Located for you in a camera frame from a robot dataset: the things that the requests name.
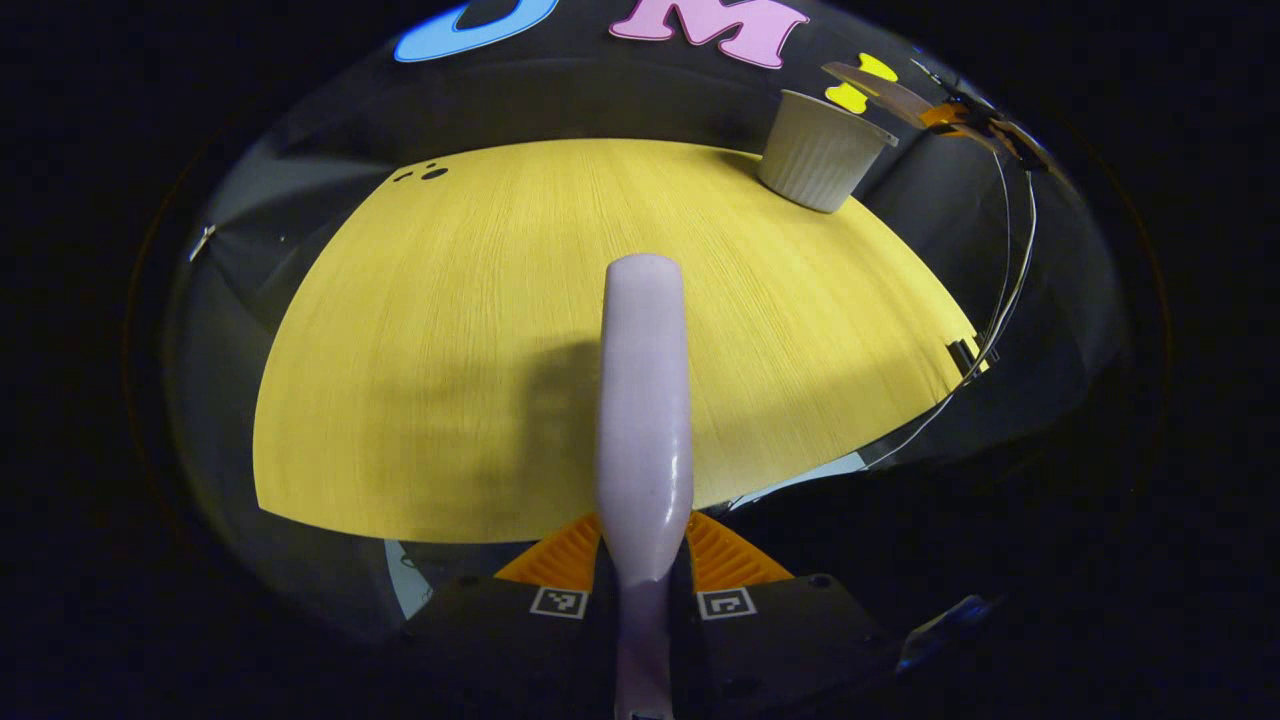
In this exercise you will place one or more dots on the black backdrop cloth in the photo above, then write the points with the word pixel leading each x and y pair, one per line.
pixel 600 95

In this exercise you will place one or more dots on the silver metal clip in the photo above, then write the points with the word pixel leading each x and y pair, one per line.
pixel 202 242

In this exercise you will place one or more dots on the black desk edge bracket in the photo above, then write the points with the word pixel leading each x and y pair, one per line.
pixel 965 357

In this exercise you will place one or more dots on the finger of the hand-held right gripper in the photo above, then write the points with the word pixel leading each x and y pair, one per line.
pixel 975 120

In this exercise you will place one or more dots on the pink dustpan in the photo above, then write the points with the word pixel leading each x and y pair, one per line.
pixel 885 92

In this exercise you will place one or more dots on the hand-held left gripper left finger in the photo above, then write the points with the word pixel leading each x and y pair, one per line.
pixel 500 640

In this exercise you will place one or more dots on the yellow wooden desktop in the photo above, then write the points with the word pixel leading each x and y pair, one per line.
pixel 450 330

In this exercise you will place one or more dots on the small pink broom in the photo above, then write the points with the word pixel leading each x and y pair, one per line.
pixel 645 400

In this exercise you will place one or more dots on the white ribbed garbage bin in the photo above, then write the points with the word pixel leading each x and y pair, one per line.
pixel 815 160

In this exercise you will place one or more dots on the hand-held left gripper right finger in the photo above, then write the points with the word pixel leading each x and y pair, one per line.
pixel 780 640

